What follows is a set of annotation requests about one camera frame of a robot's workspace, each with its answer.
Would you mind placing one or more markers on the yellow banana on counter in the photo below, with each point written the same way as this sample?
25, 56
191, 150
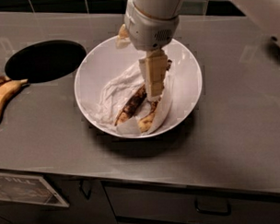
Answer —
8, 90

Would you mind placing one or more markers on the crumpled white paper napkin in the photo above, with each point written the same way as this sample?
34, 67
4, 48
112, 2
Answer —
117, 92

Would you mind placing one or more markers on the black drawer handle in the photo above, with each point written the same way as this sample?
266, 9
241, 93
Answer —
212, 206

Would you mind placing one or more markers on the black cabinet door handle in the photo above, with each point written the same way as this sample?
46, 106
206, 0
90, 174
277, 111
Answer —
85, 188

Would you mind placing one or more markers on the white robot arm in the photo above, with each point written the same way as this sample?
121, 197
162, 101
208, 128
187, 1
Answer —
264, 13

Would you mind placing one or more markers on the grey cabinet drawer front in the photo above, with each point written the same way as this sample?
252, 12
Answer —
191, 205

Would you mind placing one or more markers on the white ceramic bowl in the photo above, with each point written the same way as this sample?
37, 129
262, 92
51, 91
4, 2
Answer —
105, 62

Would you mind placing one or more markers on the framed sign on cabinet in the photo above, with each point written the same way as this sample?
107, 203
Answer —
29, 189

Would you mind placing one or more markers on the brown spotted banana peel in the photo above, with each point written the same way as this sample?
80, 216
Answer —
132, 105

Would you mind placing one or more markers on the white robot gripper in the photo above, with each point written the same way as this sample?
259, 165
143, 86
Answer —
147, 31

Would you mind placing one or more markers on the round black counter hole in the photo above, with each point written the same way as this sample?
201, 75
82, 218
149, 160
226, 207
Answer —
45, 61

